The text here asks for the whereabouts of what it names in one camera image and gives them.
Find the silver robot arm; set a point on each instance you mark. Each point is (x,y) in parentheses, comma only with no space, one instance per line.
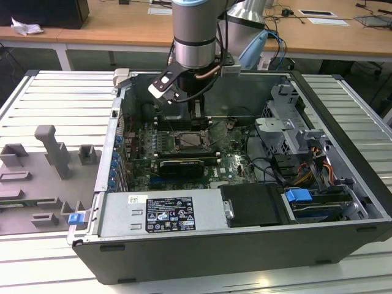
(193,24)

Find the black RAM slot row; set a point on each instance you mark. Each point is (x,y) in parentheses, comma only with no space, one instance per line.
(186,155)
(174,124)

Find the CPU socket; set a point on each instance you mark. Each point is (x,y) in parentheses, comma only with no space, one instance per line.
(177,149)

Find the blue expansion slot clip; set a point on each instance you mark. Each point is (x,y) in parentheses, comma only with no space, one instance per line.
(111,184)
(115,157)
(113,174)
(117,140)

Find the grey case latch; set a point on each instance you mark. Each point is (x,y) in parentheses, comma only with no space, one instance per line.
(121,78)

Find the white desk inlay plate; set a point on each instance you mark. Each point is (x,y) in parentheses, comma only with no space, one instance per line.
(318,12)
(328,21)
(160,10)

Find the wooden desk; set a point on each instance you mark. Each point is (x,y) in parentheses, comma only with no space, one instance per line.
(122,27)

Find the black graphics card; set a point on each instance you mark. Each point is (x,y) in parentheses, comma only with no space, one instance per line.
(180,168)

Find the green motherboard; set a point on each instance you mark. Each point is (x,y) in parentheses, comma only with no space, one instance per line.
(235,165)

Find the silver drive cage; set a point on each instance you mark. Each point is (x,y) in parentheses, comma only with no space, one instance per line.
(281,134)

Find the black power adapter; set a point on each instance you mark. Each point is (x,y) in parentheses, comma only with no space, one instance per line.
(287,12)

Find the black plastic shroud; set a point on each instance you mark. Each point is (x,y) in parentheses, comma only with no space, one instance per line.
(254,205)

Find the grey power supply unit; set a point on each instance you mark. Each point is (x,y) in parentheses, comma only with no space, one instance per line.
(119,214)

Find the black computer box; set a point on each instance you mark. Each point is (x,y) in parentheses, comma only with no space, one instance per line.
(46,12)

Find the blue disk carrier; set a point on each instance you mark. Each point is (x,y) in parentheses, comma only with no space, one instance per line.
(297,195)

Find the crumpled white paper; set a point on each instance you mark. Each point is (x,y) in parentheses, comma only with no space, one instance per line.
(26,27)

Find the blue case latch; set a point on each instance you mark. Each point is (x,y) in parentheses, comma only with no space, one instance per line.
(75,219)

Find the black open PC case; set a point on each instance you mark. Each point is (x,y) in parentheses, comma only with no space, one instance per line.
(214,260)

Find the grey parts rack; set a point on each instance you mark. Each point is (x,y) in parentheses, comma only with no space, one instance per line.
(30,183)

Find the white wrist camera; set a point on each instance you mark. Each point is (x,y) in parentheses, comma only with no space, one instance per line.
(160,87)

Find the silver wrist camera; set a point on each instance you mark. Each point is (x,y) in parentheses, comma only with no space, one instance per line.
(229,69)

